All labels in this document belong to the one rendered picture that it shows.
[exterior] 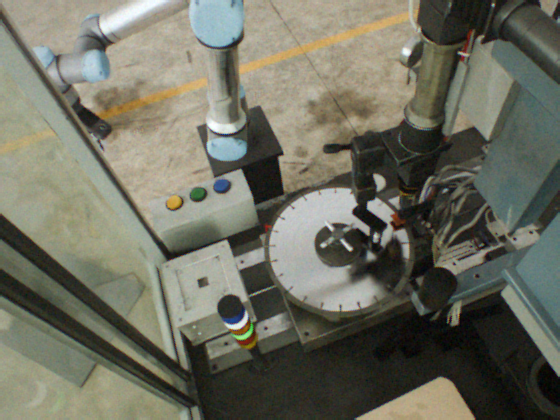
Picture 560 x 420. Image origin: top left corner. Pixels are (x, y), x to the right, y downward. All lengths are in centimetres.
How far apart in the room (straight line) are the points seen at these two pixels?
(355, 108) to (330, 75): 33
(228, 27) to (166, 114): 189
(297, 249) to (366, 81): 194
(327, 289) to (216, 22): 63
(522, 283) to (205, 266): 75
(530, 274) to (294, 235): 59
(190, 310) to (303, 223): 34
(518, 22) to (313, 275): 67
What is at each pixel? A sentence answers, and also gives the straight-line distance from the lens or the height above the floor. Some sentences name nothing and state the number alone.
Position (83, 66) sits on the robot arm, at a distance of 123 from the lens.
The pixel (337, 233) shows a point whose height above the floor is 100.
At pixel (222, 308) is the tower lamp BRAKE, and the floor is 116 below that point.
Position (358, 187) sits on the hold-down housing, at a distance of 93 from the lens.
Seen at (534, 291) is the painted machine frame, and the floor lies 134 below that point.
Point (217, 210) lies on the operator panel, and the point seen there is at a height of 89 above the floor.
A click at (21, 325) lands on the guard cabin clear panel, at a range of 55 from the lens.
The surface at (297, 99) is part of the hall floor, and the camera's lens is 277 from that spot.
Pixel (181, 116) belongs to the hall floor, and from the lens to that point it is 284.
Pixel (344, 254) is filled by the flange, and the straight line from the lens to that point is 104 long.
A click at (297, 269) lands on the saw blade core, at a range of 104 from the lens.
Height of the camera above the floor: 188
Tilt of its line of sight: 56 degrees down
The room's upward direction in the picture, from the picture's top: 11 degrees counter-clockwise
